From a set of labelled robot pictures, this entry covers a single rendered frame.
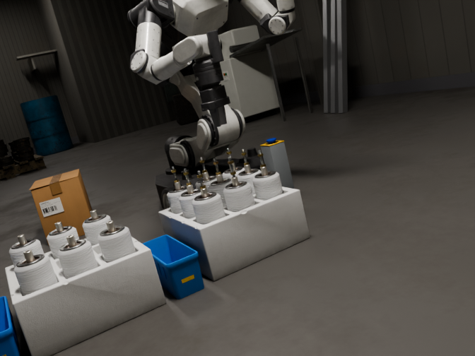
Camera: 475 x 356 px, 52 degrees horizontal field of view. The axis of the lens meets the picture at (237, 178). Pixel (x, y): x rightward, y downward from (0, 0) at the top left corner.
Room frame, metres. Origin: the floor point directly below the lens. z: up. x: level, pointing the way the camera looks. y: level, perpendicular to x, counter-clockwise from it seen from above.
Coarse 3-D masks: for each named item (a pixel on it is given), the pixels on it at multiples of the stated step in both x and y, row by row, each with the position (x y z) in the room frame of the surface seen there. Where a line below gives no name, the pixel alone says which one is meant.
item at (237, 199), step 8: (248, 184) 1.59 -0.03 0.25; (224, 192) 1.59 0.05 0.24; (232, 192) 1.56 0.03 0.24; (240, 192) 1.56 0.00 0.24; (248, 192) 1.57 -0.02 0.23; (232, 200) 1.57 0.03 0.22; (240, 200) 1.56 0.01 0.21; (248, 200) 1.57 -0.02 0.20; (232, 208) 1.57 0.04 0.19; (240, 208) 1.56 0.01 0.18
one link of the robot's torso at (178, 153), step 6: (186, 138) 2.52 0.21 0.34; (174, 144) 2.46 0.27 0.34; (174, 150) 2.44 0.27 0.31; (180, 150) 2.36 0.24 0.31; (174, 156) 2.46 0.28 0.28; (180, 156) 2.38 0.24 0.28; (186, 156) 2.34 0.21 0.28; (174, 162) 2.51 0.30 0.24; (180, 162) 2.40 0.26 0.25; (186, 162) 2.36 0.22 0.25
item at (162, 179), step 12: (168, 144) 2.60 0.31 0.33; (168, 156) 2.60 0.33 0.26; (252, 156) 2.28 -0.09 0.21; (168, 168) 2.68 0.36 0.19; (180, 168) 2.58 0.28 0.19; (192, 168) 2.58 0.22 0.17; (228, 168) 2.25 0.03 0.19; (252, 168) 2.21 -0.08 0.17; (156, 180) 2.52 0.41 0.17; (168, 180) 2.44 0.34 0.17; (180, 180) 2.14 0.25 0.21; (192, 180) 2.11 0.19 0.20
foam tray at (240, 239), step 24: (288, 192) 1.62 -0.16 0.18; (168, 216) 1.70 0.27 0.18; (240, 216) 1.52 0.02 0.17; (264, 216) 1.56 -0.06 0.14; (288, 216) 1.59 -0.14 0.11; (192, 240) 1.54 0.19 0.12; (216, 240) 1.47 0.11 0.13; (240, 240) 1.51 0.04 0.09; (264, 240) 1.55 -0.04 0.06; (288, 240) 1.59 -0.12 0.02; (216, 264) 1.46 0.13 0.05; (240, 264) 1.50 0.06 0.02
